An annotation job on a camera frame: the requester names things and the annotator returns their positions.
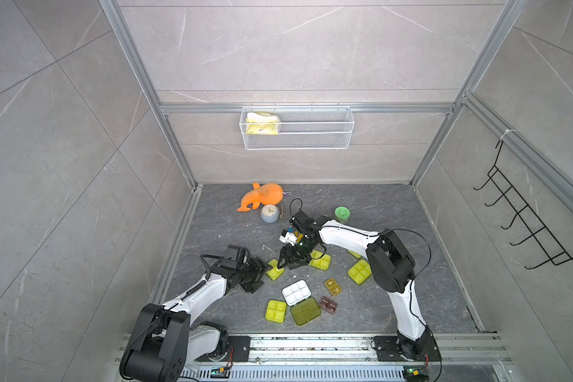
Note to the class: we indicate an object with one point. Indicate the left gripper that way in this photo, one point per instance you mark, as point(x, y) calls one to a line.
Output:
point(259, 267)

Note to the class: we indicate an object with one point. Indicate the small yellow clear pillbox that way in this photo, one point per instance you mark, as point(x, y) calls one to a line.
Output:
point(333, 287)

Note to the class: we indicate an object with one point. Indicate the green lidded jar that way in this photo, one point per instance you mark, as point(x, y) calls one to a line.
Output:
point(342, 214)

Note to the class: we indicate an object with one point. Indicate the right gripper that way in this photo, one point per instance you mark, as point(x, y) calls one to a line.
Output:
point(298, 261)

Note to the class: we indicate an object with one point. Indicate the metal base rail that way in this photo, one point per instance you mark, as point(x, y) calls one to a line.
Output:
point(350, 357)

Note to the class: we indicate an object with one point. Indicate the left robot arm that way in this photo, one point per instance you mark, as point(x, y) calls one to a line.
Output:
point(163, 341)

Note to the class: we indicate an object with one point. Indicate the small green pillbox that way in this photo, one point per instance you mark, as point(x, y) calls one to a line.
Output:
point(356, 255)

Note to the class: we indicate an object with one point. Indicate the orange whale toy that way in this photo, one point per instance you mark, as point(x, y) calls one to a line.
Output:
point(268, 194)

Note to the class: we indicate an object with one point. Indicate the green four-cell pillbox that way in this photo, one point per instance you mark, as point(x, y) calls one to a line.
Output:
point(274, 271)

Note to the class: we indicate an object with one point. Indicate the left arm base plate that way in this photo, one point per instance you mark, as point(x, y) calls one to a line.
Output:
point(234, 348)

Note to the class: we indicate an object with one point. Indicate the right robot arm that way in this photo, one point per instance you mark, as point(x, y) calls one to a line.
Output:
point(391, 264)

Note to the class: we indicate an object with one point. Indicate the green lid six-cell pillbox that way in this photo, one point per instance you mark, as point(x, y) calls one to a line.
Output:
point(320, 260)

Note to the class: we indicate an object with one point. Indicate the dark red small pillbox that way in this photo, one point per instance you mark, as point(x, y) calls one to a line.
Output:
point(328, 305)

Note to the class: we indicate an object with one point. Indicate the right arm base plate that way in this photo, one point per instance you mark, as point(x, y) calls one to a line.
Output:
point(397, 348)

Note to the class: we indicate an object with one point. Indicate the black wall hook rack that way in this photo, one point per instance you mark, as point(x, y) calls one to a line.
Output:
point(536, 230)

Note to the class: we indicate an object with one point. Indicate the white wire wall basket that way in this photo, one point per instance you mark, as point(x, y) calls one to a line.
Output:
point(303, 128)

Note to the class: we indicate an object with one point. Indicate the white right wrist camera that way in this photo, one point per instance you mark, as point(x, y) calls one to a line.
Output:
point(289, 236)

